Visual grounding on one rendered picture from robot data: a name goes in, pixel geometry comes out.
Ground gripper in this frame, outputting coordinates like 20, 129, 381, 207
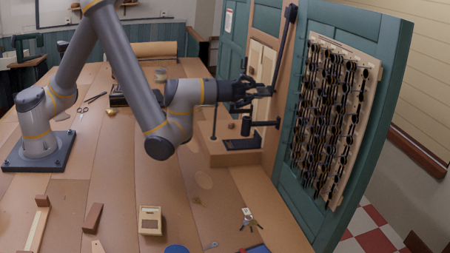
215, 73, 275, 109

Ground cream hatch leaf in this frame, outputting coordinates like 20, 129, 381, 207
246, 38, 264, 117
253, 44, 278, 140

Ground black locking bar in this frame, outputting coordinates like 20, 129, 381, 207
269, 3, 299, 93

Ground black thin pin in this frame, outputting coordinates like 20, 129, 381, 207
209, 102, 219, 141

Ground wooden hatch sill block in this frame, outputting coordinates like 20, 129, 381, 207
194, 118, 265, 169

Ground teal door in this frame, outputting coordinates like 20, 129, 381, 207
215, 0, 251, 82

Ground red and white notice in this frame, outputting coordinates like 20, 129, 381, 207
224, 7, 235, 35

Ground wooden key board with keys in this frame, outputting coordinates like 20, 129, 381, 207
289, 30, 384, 212

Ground glass jar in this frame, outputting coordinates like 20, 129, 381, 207
153, 67, 169, 84

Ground brown paper roll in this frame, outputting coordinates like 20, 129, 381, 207
130, 40, 179, 60

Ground key bunch with white tag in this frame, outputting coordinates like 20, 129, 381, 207
238, 206, 264, 234

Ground black flat box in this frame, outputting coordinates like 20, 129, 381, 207
108, 83, 166, 109

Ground blue tray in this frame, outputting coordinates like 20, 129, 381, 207
235, 243, 272, 253

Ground black thin pliers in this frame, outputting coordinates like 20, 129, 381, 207
83, 90, 109, 105

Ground cream small box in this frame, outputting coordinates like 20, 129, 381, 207
137, 205, 164, 237

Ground blue round tin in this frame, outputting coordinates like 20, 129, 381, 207
163, 243, 191, 253

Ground steel scissors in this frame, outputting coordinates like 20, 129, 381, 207
75, 106, 90, 124

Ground brown wooden block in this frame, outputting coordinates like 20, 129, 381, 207
81, 201, 105, 235

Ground brown box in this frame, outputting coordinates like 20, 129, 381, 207
403, 229, 437, 253

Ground wooden tag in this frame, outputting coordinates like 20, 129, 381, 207
90, 239, 107, 253

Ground wooden side table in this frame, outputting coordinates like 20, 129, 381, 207
6, 53, 50, 82

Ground green bench machine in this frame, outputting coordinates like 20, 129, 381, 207
10, 33, 45, 64

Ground wooden ruler jig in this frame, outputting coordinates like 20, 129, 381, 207
15, 194, 53, 253

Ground black latch bracket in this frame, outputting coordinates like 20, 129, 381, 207
229, 104, 255, 115

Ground black holding tube with bracket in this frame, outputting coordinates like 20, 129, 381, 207
240, 115, 282, 138

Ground black angle bracket plate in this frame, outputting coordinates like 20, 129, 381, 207
221, 129, 263, 152

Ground teal panelled hatch wall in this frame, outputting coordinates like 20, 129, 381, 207
270, 0, 415, 253

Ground wooden wall shelf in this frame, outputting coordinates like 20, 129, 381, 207
67, 1, 141, 17

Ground grey square base plate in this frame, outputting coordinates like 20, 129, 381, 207
0, 129, 77, 173

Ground white wall board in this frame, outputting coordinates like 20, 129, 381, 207
34, 0, 85, 30

